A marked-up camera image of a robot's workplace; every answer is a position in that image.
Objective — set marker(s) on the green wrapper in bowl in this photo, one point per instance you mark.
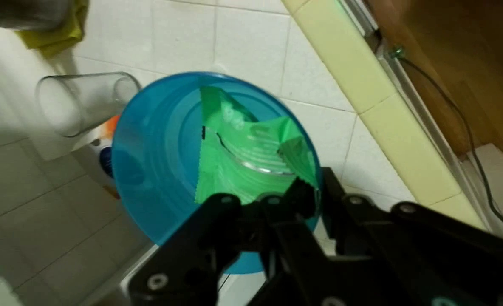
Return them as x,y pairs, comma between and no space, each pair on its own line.
223,170

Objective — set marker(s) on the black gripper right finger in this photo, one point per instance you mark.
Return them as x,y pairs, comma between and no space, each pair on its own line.
432,255

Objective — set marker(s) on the blue plastic bowl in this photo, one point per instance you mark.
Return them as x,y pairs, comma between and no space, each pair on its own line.
150,170

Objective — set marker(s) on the clear glass container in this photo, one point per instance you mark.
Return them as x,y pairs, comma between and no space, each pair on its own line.
82,102

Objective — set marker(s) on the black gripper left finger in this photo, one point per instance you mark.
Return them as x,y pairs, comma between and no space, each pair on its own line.
206,255

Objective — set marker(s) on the white flat panel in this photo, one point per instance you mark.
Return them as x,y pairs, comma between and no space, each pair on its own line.
500,175

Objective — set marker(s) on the yellow cloth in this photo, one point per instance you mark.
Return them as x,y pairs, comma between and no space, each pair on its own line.
59,39

